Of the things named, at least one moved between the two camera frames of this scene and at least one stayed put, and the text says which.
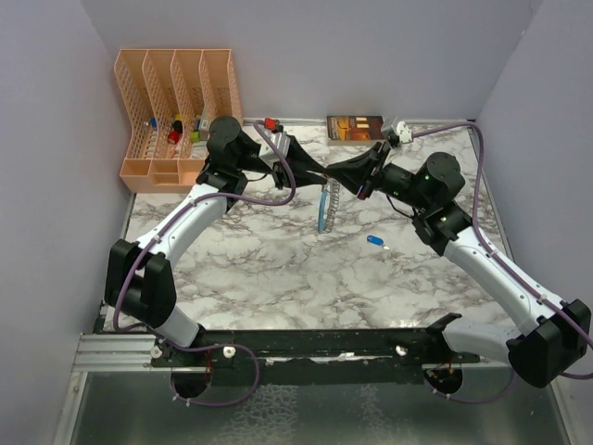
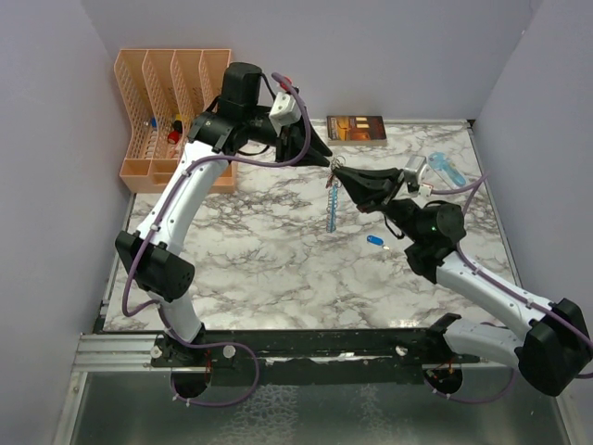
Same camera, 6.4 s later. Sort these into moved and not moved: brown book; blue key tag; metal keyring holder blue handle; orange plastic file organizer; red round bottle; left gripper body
Moved: left gripper body; metal keyring holder blue handle
Not moved: orange plastic file organizer; red round bottle; brown book; blue key tag
